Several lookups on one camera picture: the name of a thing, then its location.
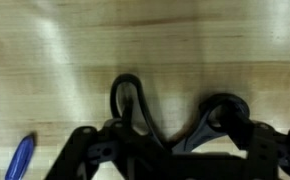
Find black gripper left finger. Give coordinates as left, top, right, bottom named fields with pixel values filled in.
left=44, top=99, right=168, bottom=180

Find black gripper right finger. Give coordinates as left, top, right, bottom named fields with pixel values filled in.
left=219, top=103, right=290, bottom=180

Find black scissors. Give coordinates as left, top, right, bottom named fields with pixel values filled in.
left=109, top=73, right=251, bottom=156

